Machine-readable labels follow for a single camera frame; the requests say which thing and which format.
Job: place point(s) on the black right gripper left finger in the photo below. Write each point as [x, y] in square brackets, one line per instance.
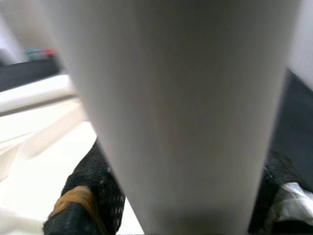
[97, 176]

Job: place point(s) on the teal plush toy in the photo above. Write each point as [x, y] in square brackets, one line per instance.
[34, 53]

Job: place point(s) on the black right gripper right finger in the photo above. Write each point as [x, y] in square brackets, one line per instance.
[274, 171]

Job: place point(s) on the red and black toy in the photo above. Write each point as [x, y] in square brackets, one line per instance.
[50, 53]

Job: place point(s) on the white plastic children table top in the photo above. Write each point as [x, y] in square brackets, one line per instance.
[49, 159]

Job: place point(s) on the yellow rubber band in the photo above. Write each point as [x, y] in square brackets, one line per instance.
[71, 195]

